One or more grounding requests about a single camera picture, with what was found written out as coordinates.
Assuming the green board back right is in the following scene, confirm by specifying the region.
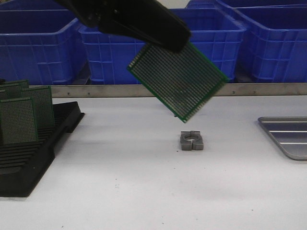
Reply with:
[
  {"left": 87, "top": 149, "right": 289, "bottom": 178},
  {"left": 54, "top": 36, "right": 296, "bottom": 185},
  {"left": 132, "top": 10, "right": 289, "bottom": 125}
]
[{"left": 0, "top": 80, "right": 29, "bottom": 91}]

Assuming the green board middle right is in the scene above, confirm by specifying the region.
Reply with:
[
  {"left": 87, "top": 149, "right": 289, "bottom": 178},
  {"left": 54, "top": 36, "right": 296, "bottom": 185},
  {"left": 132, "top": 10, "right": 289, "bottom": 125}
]
[{"left": 21, "top": 86, "right": 55, "bottom": 128}]

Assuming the blue plastic crate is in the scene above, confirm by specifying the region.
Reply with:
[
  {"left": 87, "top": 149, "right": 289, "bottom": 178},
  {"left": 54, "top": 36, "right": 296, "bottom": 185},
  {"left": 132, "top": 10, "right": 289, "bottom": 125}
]
[
  {"left": 234, "top": 7, "right": 307, "bottom": 83},
  {"left": 0, "top": 0, "right": 87, "bottom": 85},
  {"left": 79, "top": 8, "right": 245, "bottom": 85}
]

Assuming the silver metal tray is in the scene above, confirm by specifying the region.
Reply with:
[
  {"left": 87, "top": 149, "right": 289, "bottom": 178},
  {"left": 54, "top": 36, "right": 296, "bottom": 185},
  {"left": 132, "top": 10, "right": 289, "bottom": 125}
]
[{"left": 258, "top": 117, "right": 307, "bottom": 161}]

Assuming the blue plastic crate right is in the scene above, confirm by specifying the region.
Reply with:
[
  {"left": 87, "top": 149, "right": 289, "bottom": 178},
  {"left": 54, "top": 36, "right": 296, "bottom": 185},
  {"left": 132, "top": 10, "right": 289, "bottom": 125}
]
[{"left": 234, "top": 7, "right": 307, "bottom": 83}]

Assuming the blue plastic crate centre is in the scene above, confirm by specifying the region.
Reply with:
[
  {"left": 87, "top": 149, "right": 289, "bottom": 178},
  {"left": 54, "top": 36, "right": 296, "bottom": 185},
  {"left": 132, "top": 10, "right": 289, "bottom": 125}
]
[{"left": 79, "top": 8, "right": 245, "bottom": 85}]

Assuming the green board middle left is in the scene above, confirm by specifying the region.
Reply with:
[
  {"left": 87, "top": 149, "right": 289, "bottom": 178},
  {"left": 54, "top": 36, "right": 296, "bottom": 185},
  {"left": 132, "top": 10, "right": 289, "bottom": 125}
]
[{"left": 0, "top": 89, "right": 21, "bottom": 100}]

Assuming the blue plastic crate left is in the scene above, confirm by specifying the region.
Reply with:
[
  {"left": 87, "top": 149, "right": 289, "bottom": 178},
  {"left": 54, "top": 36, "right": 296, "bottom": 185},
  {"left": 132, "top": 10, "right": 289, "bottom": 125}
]
[{"left": 0, "top": 0, "right": 87, "bottom": 85}]

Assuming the green perforated circuit board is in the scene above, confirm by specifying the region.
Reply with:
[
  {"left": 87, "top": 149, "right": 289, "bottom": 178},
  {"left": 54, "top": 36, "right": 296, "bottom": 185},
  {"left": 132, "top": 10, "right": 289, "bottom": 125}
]
[{"left": 127, "top": 42, "right": 229, "bottom": 123}]

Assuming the black slotted board rack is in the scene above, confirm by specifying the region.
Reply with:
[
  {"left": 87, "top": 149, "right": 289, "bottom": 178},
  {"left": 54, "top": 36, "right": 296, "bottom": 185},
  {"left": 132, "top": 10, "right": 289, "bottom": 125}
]
[{"left": 0, "top": 102, "right": 84, "bottom": 197}]

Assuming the green board front left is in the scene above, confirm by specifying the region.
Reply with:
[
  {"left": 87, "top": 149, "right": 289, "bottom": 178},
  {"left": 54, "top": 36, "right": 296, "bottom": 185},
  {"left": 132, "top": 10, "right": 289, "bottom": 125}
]
[{"left": 0, "top": 97, "right": 38, "bottom": 145}]

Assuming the steel shelf rail frame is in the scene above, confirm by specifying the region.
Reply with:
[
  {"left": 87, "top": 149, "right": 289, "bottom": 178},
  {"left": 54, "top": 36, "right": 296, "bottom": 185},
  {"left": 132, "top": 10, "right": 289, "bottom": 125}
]
[{"left": 51, "top": 83, "right": 307, "bottom": 98}]

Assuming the grey metal clamp block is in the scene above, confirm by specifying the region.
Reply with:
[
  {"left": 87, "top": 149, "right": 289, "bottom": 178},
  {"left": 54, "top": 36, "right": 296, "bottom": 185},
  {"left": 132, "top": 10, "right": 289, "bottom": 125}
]
[{"left": 180, "top": 131, "right": 204, "bottom": 151}]

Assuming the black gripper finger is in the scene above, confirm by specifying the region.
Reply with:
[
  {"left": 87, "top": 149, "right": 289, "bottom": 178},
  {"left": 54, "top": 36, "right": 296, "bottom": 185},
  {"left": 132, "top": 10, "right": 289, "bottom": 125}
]
[{"left": 57, "top": 0, "right": 191, "bottom": 52}]

